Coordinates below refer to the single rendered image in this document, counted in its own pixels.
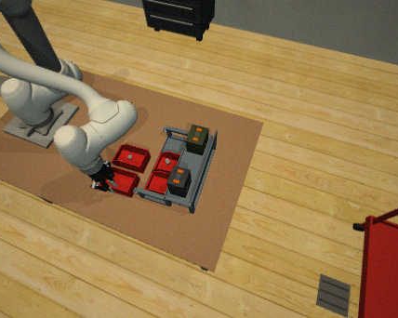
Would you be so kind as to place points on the grey metal shelf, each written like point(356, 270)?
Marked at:
point(195, 162)

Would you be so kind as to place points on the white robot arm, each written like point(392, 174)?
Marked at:
point(109, 120)

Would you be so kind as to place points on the dark green case with orange latches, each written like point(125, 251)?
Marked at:
point(197, 139)

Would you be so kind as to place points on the red open-front bin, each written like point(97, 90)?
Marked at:
point(139, 161)
point(157, 182)
point(161, 163)
point(125, 180)

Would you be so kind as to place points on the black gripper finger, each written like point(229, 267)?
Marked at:
point(104, 184)
point(109, 173)

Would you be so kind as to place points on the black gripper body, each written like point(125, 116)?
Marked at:
point(96, 177)

